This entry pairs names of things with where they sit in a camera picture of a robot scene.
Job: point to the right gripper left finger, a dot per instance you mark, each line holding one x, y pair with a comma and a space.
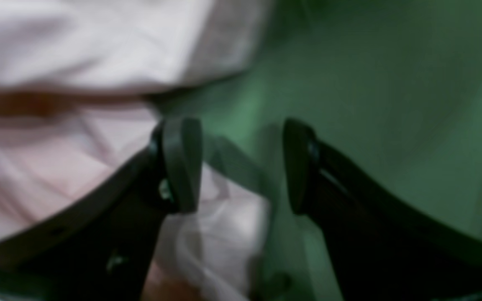
101, 248

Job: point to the pink printed t-shirt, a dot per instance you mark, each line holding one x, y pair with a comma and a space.
73, 80

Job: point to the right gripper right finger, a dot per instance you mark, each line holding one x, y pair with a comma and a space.
381, 248

